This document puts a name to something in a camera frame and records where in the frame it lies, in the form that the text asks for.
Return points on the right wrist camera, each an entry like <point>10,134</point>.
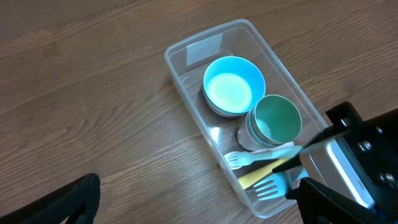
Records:
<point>326,163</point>

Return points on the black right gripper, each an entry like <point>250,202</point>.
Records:
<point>371,148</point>

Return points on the light blue plastic fork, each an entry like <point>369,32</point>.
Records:
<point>277,185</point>

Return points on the clear plastic container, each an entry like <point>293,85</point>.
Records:
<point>242,39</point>

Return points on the blue plastic bowl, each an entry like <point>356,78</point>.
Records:
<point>234,84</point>

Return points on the teal plastic fork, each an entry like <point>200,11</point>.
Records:
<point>237,160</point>

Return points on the blue plastic cup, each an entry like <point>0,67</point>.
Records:
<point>253,135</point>

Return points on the white label sticker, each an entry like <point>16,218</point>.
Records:
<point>203,49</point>

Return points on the green plastic cup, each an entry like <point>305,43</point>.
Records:
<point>275,120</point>

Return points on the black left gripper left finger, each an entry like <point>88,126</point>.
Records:
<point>76,202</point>

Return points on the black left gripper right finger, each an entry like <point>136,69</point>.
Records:
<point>320,204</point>

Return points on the yellow plastic fork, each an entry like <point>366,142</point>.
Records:
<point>255,176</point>

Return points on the pink plastic cup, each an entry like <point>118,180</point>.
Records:
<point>246,141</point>

